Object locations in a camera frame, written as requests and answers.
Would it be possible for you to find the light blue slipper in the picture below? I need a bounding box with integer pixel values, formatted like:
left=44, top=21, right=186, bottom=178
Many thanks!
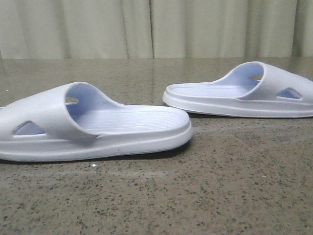
left=163, top=61, right=313, bottom=118
left=0, top=82, right=193, bottom=162

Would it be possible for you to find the beige background curtain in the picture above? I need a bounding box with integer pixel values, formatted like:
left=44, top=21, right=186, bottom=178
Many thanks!
left=0, top=0, right=313, bottom=59

